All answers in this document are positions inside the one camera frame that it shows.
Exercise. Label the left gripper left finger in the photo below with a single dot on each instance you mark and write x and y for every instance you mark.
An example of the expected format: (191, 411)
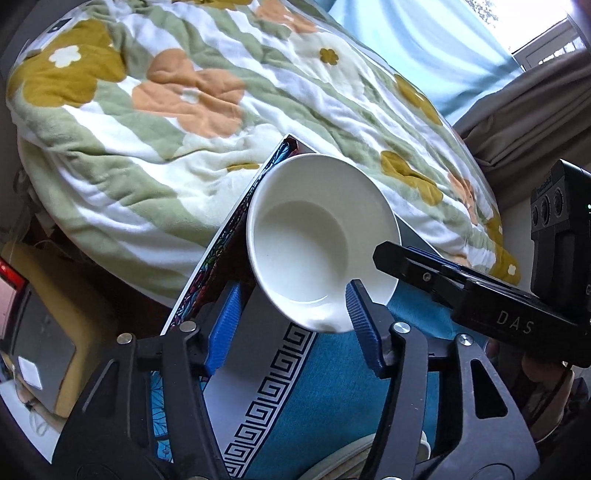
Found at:
(193, 350)

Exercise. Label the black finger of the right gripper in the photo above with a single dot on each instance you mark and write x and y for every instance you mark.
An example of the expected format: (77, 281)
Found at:
(428, 272)

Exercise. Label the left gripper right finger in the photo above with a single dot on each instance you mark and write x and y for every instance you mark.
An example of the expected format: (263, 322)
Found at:
(396, 351)

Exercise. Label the small white bowl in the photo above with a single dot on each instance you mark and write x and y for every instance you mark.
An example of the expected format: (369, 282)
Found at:
(314, 223)

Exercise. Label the person's right hand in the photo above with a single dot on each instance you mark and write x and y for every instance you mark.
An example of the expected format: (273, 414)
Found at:
(540, 390)

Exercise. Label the blue patterned tablecloth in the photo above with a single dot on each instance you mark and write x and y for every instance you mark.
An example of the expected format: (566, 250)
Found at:
(287, 397)

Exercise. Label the brown curtain left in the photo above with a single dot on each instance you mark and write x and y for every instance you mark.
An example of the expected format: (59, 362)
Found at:
(519, 132)

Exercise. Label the light blue sheer curtain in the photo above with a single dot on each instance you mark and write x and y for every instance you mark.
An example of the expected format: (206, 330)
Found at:
(442, 47)

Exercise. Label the floral striped quilt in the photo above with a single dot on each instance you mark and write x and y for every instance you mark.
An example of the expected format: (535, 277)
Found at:
(141, 123)

